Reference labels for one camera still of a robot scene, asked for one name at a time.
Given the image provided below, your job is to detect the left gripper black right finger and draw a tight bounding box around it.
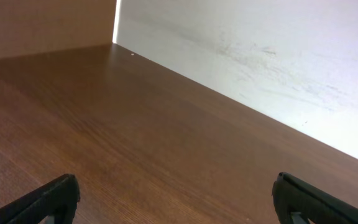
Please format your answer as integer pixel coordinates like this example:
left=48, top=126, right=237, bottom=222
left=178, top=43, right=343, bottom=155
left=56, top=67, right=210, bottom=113
left=272, top=172, right=358, bottom=224

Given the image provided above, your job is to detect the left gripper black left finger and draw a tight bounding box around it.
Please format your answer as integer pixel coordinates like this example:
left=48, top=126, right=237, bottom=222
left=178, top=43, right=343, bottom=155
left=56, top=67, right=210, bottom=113
left=0, top=174, right=80, bottom=224

